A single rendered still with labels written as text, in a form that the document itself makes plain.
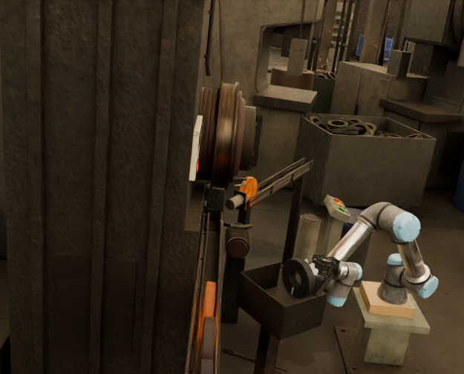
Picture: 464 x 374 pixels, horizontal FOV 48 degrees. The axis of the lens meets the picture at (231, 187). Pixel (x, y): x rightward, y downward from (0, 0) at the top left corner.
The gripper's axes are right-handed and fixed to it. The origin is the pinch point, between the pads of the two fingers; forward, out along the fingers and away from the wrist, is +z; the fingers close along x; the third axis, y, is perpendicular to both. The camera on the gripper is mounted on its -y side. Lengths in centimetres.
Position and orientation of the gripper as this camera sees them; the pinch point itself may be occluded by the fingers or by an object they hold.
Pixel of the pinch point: (298, 273)
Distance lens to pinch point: 205.8
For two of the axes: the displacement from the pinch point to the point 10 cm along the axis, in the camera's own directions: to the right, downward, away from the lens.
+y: 3.1, -9.3, -1.7
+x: 5.8, 3.3, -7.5
